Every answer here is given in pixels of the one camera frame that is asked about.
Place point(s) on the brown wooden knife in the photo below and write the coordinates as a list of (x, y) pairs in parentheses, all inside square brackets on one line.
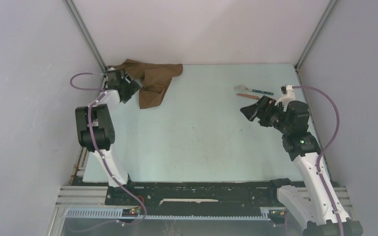
[(248, 96)]

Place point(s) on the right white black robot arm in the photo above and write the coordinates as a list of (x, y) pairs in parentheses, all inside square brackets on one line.
[(323, 214)]

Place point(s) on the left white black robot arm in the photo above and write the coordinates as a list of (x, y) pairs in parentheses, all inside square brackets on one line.
[(95, 127)]

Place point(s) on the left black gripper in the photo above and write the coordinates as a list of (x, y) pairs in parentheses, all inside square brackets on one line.
[(134, 89)]

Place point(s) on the right aluminium corner post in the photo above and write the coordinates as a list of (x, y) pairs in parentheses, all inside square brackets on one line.
[(314, 36)]

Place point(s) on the aluminium corner post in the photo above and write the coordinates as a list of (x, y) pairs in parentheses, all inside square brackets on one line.
[(314, 36), (79, 22)]

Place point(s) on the brown cloth napkin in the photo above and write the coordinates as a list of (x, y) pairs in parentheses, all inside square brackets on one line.
[(155, 80)]

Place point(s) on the aluminium frame profile front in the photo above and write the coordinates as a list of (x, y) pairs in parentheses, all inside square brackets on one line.
[(76, 201)]

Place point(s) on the grey cable duct strip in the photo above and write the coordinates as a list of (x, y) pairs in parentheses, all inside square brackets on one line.
[(118, 213)]

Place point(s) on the left aluminium corner post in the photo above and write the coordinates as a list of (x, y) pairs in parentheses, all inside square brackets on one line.
[(79, 22)]

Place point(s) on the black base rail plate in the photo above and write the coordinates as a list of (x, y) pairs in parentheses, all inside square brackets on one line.
[(200, 198)]

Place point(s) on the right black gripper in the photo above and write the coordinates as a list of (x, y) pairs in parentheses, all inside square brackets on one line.
[(267, 104)]

